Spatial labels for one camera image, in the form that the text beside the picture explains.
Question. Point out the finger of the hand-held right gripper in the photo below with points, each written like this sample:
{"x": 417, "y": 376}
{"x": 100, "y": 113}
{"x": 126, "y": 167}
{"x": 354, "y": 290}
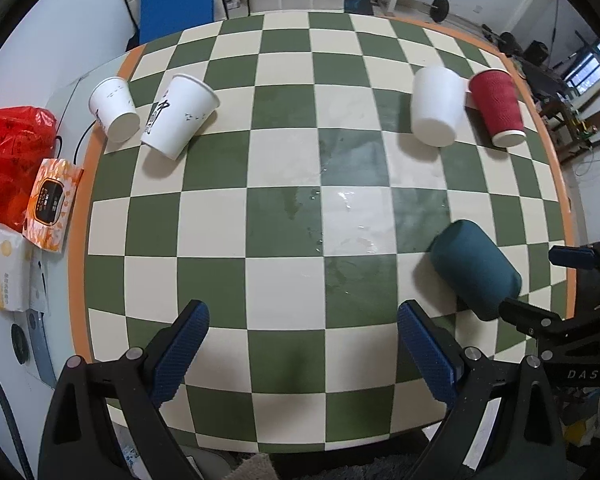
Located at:
{"x": 575, "y": 256}
{"x": 530, "y": 316}

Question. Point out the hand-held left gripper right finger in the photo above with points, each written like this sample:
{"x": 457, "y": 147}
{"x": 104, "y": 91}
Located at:
{"x": 427, "y": 350}

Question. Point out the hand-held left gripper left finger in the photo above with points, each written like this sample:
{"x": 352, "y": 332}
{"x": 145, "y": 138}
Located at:
{"x": 182, "y": 347}

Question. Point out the dark teal cup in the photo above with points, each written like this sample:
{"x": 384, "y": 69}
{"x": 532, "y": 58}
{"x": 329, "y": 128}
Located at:
{"x": 472, "y": 267}

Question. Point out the red ribbed paper cup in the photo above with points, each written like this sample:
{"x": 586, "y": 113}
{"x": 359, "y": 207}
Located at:
{"x": 497, "y": 105}

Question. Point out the plain white paper cup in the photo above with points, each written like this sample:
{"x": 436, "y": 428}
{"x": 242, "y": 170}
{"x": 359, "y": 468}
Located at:
{"x": 437, "y": 105}

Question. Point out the large white black-print paper cup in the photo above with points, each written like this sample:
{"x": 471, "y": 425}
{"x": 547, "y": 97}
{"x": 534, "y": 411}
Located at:
{"x": 177, "y": 115}

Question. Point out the small white printed paper cup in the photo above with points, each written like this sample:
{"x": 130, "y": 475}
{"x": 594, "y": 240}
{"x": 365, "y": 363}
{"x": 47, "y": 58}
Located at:
{"x": 112, "y": 107}

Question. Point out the wooden chair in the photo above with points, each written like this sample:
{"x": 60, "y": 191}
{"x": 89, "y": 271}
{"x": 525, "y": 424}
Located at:
{"x": 587, "y": 120}

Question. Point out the black round disc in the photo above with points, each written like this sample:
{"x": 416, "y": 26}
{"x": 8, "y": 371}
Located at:
{"x": 20, "y": 344}

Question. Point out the black desk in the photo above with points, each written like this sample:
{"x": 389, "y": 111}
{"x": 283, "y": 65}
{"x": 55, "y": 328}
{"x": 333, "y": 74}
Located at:
{"x": 542, "y": 80}

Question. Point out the window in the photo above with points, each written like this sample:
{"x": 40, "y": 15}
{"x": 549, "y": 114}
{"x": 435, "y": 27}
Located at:
{"x": 592, "y": 67}

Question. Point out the orange wet wipes pack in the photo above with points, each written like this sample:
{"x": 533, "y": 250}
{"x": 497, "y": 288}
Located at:
{"x": 50, "y": 202}

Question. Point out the white yellow-print tissue pack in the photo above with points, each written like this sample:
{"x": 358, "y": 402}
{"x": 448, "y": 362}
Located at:
{"x": 2, "y": 267}

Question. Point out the green cream checkered table mat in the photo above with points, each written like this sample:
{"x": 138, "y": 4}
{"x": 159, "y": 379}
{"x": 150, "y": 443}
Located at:
{"x": 300, "y": 170}

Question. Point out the red plastic bag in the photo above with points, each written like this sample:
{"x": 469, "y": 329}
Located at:
{"x": 7, "y": 160}

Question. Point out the black barbell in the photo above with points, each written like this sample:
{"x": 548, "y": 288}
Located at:
{"x": 442, "y": 7}

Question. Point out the blue board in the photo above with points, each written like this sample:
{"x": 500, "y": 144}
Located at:
{"x": 177, "y": 5}

